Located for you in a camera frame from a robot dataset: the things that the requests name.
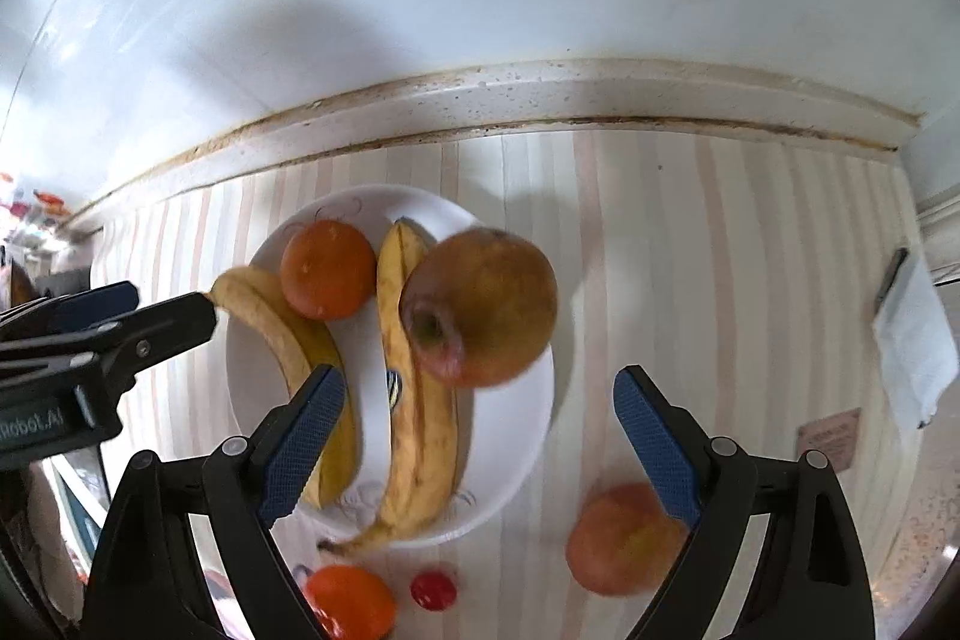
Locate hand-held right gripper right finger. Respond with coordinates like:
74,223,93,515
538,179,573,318
613,365,877,640

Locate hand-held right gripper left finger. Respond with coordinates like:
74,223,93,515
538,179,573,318
85,364,347,640

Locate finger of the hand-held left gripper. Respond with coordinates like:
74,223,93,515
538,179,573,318
0,281,141,345
0,290,219,398

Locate red yellow apple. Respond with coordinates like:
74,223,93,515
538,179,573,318
565,482,691,597

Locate yellow banana with sticker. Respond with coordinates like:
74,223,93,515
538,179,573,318
319,218,460,557

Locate white plate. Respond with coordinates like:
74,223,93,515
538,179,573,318
225,184,557,545

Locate orange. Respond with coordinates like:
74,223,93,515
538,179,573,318
300,565,397,640
280,220,377,321

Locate red cherry tomato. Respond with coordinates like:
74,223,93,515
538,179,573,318
409,570,458,611

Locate brownish red apple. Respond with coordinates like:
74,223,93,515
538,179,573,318
397,227,560,387

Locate brown mat label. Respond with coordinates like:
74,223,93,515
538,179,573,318
796,407,862,472

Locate striped mat with cat print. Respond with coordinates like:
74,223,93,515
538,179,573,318
90,126,927,640

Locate white folded paper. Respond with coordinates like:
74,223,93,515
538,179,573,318
871,250,960,429

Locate group of colourful wall stickers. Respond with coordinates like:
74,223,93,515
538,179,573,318
0,169,72,236

